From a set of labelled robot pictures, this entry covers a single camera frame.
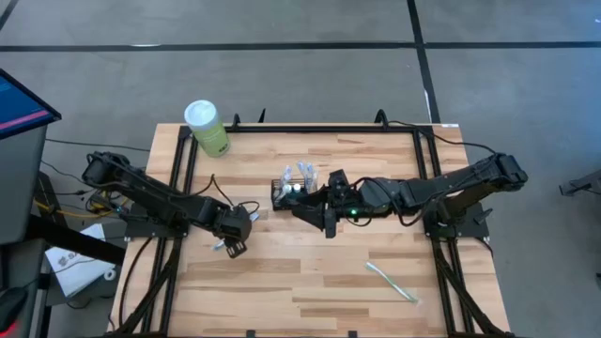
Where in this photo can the black table bracket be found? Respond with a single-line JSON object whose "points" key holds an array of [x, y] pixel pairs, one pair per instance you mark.
{"points": [[251, 333], [352, 333]]}

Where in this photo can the black table edge clamp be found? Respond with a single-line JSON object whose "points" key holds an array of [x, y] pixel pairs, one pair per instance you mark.
{"points": [[261, 116], [236, 122]]}

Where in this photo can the blue mouthwash bottle white cap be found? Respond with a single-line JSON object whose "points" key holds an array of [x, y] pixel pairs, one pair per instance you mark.
{"points": [[297, 188], [286, 189]]}

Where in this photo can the blue toothbrush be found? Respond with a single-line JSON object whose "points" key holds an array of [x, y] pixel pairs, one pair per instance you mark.
{"points": [[302, 171]]}

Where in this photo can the purple toothbrush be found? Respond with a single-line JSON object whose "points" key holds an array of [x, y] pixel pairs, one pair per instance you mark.
{"points": [[218, 245]]}

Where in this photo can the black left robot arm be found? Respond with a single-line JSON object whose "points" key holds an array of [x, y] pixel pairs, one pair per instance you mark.
{"points": [[155, 197]]}

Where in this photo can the black stand beam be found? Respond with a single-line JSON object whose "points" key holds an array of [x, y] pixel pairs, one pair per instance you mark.
{"points": [[80, 241]]}

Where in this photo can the black metal table frame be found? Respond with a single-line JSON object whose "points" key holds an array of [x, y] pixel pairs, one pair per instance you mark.
{"points": [[328, 128]]}

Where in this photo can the white paper booklet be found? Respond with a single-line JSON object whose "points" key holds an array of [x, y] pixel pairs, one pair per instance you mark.
{"points": [[75, 267]]}

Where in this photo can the green disinfecting wipes canister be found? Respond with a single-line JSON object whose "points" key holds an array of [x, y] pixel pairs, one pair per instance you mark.
{"points": [[206, 129]]}

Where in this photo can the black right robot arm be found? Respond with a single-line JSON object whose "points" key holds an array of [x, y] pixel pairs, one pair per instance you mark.
{"points": [[446, 188]]}

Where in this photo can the white tape roll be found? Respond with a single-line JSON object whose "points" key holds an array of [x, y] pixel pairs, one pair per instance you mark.
{"points": [[110, 273]]}

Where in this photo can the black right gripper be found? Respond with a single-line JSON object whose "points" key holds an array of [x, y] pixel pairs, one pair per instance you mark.
{"points": [[340, 209]]}

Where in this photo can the black computer mouse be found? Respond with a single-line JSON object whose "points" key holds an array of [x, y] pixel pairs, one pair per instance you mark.
{"points": [[11, 302]]}

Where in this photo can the black stand leg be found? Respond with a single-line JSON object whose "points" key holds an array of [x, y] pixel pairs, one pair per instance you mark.
{"points": [[582, 183]]}

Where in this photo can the blue screen monitor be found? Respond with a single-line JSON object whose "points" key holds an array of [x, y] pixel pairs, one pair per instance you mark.
{"points": [[19, 105]]}

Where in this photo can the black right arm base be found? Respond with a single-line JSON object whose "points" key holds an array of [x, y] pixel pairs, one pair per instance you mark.
{"points": [[469, 227]]}

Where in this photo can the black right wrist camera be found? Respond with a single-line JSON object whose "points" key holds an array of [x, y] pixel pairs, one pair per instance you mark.
{"points": [[338, 180]]}

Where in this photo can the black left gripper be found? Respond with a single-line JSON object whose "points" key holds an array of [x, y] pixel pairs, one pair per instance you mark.
{"points": [[235, 223]]}

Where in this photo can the black arched table clamp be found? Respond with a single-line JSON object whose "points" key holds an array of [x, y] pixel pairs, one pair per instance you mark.
{"points": [[381, 117]]}

